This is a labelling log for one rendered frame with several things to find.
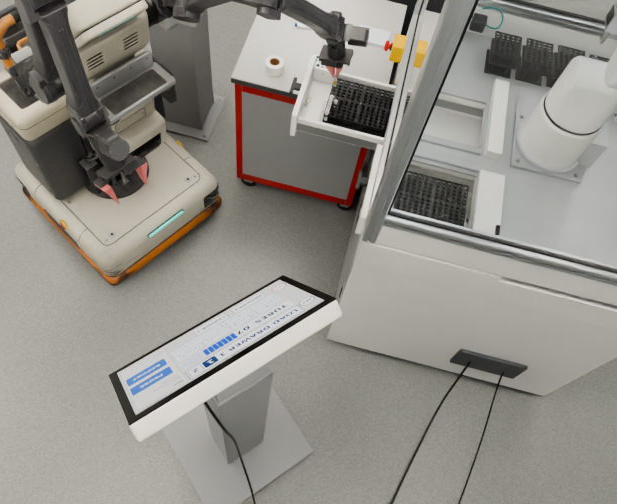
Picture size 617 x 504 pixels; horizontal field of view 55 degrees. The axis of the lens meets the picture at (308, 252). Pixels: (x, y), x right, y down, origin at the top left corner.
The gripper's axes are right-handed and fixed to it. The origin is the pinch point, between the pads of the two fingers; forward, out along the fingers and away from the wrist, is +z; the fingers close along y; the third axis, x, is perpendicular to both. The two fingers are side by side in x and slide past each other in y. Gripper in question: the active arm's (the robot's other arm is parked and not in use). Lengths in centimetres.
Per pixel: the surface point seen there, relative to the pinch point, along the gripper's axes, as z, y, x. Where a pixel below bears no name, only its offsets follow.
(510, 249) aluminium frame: -4, 62, -55
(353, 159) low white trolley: 55, 6, 9
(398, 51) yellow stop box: 10.7, 17.0, 27.6
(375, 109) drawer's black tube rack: 9.6, 14.8, -2.8
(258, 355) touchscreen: -21, 9, -106
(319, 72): 9.0, -8.0, 8.8
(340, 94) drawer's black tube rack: 8.1, 1.9, -0.5
